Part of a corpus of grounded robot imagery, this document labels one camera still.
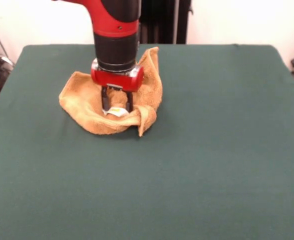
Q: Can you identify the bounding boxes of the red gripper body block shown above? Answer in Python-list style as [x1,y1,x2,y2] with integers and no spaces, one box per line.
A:
[90,66,145,93]

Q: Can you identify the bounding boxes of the dark green table cloth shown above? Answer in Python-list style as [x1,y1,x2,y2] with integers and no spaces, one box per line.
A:
[0,43,294,240]

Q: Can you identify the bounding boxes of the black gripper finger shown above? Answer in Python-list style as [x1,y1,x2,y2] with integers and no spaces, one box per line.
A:
[125,90,134,112]
[101,85,111,116]

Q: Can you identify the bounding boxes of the tan terry towel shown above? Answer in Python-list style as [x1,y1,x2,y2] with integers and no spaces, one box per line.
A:
[58,46,164,137]

